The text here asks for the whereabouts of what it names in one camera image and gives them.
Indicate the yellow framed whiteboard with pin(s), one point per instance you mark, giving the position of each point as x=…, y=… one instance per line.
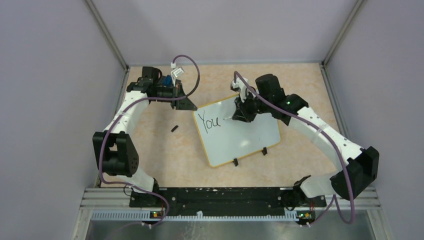
x=226, y=141

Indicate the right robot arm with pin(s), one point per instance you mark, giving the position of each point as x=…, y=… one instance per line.
x=356, y=166

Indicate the black marker cap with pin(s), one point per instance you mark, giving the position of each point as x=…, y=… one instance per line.
x=174, y=128

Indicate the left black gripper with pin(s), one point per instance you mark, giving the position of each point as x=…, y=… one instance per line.
x=185, y=104

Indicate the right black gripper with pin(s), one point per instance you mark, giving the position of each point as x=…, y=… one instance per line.
x=242, y=113

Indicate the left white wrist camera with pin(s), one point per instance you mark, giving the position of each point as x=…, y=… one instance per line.
x=176, y=71

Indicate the white cable duct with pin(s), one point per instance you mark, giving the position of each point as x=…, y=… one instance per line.
x=147, y=216

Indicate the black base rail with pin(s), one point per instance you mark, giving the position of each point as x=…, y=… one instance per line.
x=226, y=201

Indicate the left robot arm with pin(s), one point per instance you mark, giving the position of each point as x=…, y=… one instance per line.
x=115, y=152

